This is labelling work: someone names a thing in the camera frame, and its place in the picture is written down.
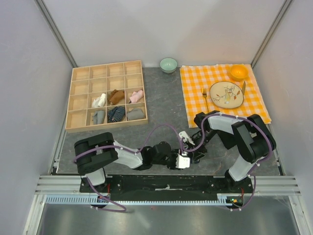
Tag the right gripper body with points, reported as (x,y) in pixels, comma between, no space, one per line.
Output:
(197,140)

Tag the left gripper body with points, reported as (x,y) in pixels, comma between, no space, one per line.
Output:
(171,163)

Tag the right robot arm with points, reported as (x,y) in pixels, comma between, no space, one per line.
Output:
(250,135)

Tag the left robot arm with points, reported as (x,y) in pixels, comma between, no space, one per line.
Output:
(94,153)

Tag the black cloth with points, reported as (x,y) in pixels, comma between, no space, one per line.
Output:
(227,139)

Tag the gold fork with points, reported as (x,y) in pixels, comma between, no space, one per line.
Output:
(204,95)

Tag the beige decorated plate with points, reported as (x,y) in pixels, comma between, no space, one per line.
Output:
(226,95)

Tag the striped navy rolled cloth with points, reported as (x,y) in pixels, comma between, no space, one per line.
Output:
(116,114)

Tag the orange checkered tablecloth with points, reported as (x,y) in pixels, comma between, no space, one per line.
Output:
(194,78)

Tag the pink rolled cloth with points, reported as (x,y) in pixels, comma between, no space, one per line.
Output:
(136,96)

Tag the gold knife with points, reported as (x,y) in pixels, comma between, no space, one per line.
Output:
(244,88)

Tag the light grey rolled cloth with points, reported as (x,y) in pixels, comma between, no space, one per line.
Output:
(99,117)

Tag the brown rolled cloth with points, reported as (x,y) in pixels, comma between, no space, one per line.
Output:
(116,96)

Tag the orange bowl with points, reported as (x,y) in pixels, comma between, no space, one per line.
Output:
(238,72)

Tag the green ceramic bowl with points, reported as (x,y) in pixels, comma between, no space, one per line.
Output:
(168,65)

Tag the wooden compartment tray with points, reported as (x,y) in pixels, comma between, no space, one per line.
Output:
(88,83)

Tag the white rolled cloth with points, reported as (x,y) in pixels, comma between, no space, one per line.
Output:
(99,101)

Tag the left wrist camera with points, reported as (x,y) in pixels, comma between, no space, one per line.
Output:
(182,161)

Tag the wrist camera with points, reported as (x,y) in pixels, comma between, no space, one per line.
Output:
(185,138)
(182,161)

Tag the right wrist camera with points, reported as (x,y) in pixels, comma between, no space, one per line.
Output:
(185,138)

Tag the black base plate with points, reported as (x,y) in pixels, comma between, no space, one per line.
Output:
(118,185)

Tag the white cable duct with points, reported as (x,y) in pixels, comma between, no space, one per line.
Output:
(93,199)

